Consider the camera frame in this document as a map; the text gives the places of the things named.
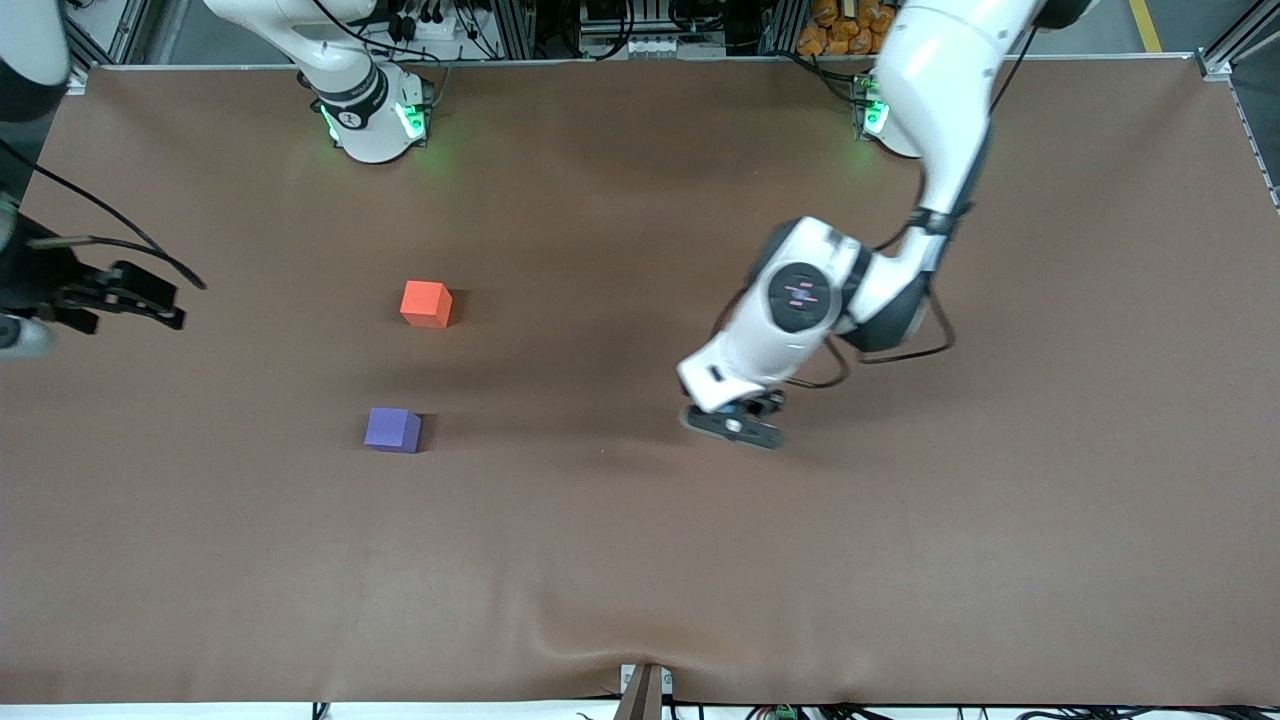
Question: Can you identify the purple foam block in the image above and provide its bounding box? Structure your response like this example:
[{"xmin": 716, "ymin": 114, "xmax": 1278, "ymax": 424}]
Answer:
[{"xmin": 364, "ymin": 407, "xmax": 422, "ymax": 454}]

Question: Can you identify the orange foam block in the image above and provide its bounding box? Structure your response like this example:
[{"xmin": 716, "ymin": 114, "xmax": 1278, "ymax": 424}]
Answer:
[{"xmin": 400, "ymin": 280, "xmax": 453, "ymax": 329}]

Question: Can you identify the brown table mat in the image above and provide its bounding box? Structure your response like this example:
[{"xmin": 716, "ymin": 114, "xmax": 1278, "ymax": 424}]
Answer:
[{"xmin": 0, "ymin": 55, "xmax": 1280, "ymax": 706}]

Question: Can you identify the white terminal strip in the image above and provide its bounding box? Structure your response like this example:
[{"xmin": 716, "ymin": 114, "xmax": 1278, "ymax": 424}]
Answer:
[{"xmin": 583, "ymin": 35, "xmax": 731, "ymax": 58}]

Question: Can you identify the pile of orange objects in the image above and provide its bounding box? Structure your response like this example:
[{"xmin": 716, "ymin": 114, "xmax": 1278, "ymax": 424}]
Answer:
[{"xmin": 797, "ymin": 0, "xmax": 901, "ymax": 57}]

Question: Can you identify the white power strip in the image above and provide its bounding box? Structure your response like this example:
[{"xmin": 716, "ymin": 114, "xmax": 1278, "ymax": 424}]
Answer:
[{"xmin": 385, "ymin": 8, "xmax": 471, "ymax": 43}]

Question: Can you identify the black electronics box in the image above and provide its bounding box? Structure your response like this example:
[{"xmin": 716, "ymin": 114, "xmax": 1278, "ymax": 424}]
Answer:
[{"xmin": 580, "ymin": 0, "xmax": 671, "ymax": 31}]

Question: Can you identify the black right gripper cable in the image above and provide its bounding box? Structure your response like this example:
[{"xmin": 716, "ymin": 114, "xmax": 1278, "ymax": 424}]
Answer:
[{"xmin": 0, "ymin": 140, "xmax": 209, "ymax": 292}]

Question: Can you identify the brown camera mount post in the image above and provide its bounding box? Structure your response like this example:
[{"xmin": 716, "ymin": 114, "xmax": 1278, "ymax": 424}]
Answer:
[{"xmin": 615, "ymin": 662, "xmax": 673, "ymax": 720}]

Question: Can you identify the aluminium frame rack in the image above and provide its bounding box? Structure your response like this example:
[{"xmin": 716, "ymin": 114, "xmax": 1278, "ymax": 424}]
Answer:
[{"xmin": 60, "ymin": 0, "xmax": 1280, "ymax": 96}]

